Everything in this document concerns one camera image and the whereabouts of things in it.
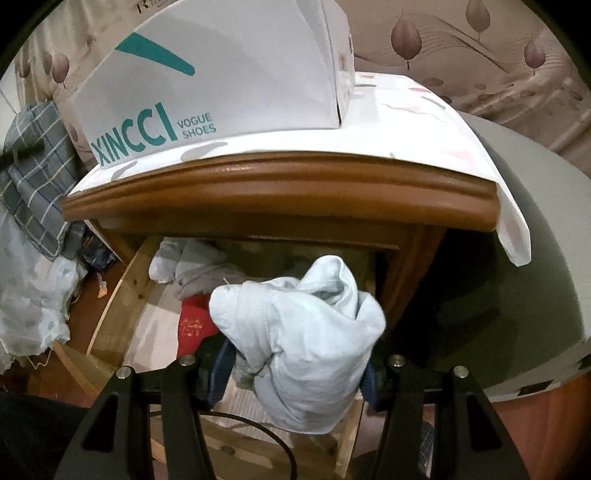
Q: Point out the grey clothes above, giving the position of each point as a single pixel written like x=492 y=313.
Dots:
x=207 y=277

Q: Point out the brown wooden nightstand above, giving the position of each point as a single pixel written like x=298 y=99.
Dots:
x=277 y=194

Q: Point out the grey mattress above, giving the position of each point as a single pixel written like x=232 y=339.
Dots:
x=531 y=277

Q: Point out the orange wrapper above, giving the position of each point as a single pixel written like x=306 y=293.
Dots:
x=102 y=286

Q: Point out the dark cloth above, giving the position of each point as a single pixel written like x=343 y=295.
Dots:
x=37 y=438

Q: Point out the white shoe box teal print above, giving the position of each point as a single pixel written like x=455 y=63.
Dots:
x=231 y=69

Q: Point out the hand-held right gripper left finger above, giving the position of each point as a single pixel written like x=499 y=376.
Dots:
x=221 y=371

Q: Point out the dark blue plastic bag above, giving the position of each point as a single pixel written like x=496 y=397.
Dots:
x=97 y=254

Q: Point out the grey plaid bedding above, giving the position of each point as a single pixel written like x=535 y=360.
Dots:
x=32 y=184

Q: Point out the white patterned nightstand cover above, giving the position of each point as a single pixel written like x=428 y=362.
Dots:
x=415 y=129

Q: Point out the red cloth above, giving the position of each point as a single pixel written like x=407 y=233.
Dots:
x=198 y=323

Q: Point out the wooden drawer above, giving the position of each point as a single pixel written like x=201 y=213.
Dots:
x=124 y=281

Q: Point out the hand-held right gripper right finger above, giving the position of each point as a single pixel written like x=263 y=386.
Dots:
x=370 y=385

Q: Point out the white patterned blanket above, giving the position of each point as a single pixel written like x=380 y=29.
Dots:
x=27 y=300

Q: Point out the pale blue smooth underwear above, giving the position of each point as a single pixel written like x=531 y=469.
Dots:
x=304 y=346

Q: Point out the white clothes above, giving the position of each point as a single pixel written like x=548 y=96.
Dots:
x=166 y=263

